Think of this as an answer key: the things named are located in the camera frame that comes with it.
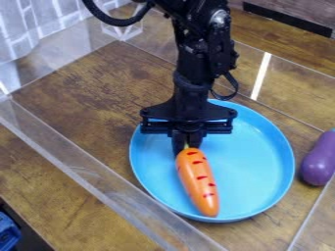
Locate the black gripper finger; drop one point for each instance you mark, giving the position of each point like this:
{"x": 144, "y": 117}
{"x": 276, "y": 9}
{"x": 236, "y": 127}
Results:
{"x": 195, "y": 139}
{"x": 177, "y": 141}

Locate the blue object at corner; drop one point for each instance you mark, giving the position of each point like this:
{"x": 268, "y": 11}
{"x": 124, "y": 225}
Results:
{"x": 9, "y": 233}

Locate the clear acrylic barrier wall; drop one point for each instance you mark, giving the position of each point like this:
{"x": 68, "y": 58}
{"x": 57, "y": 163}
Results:
{"x": 65, "y": 172}

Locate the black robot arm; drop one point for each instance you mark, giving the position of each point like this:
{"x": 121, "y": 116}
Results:
{"x": 201, "y": 30}

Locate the orange toy carrot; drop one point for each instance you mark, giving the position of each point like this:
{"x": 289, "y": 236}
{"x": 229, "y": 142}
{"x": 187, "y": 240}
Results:
{"x": 197, "y": 180}

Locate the grey checkered curtain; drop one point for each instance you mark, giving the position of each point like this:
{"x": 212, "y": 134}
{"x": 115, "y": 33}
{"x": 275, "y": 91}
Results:
{"x": 29, "y": 20}

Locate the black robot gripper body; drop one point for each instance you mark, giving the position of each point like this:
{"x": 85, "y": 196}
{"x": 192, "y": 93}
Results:
{"x": 187, "y": 112}

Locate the blue round plastic tray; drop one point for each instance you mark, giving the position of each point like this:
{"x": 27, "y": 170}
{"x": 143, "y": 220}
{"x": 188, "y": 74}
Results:
{"x": 252, "y": 162}

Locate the purple toy eggplant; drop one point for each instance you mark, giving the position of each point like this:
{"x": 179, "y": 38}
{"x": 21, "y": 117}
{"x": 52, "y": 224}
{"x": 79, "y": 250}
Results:
{"x": 317, "y": 163}

